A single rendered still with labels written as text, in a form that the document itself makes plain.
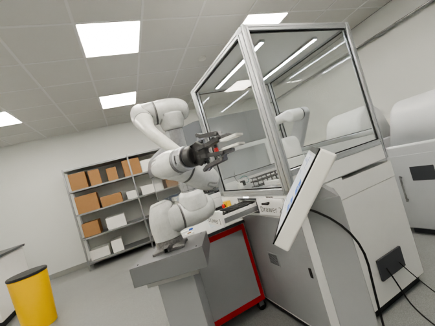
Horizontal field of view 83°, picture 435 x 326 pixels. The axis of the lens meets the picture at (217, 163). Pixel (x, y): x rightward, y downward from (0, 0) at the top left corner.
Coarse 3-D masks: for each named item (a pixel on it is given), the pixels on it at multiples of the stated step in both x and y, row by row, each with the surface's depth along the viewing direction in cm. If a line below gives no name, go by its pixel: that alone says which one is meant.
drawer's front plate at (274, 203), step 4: (256, 200) 176; (260, 200) 171; (264, 200) 167; (268, 200) 163; (272, 200) 159; (276, 200) 154; (280, 200) 151; (260, 204) 173; (272, 204) 160; (276, 204) 156; (280, 204) 152; (260, 208) 174; (272, 208) 161; (276, 208) 157; (260, 212) 175; (264, 212) 171; (268, 212) 166; (272, 212) 162; (276, 212) 158; (280, 212) 154
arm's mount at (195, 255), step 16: (192, 240) 144; (208, 240) 159; (144, 256) 143; (160, 256) 130; (176, 256) 123; (192, 256) 123; (208, 256) 137; (144, 272) 123; (160, 272) 123; (176, 272) 123
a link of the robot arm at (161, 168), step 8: (168, 152) 90; (160, 160) 90; (168, 160) 88; (152, 168) 95; (160, 168) 91; (168, 168) 88; (160, 176) 94; (168, 176) 92; (176, 176) 92; (184, 176) 94
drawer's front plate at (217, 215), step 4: (216, 212) 172; (220, 212) 167; (212, 216) 181; (216, 216) 174; (220, 216) 167; (208, 220) 191; (216, 220) 176; (220, 220) 169; (224, 220) 167; (212, 224) 186; (216, 224) 178; (220, 224) 171; (224, 224) 167
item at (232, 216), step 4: (248, 200) 202; (252, 200) 196; (252, 204) 180; (240, 208) 176; (244, 208) 177; (248, 208) 178; (252, 208) 179; (256, 208) 180; (232, 212) 173; (236, 212) 174; (240, 212) 175; (244, 212) 176; (248, 212) 177; (252, 212) 179; (224, 216) 170; (228, 216) 171; (232, 216) 172; (236, 216) 173; (240, 216) 174; (244, 216) 176; (228, 220) 170; (232, 220) 172
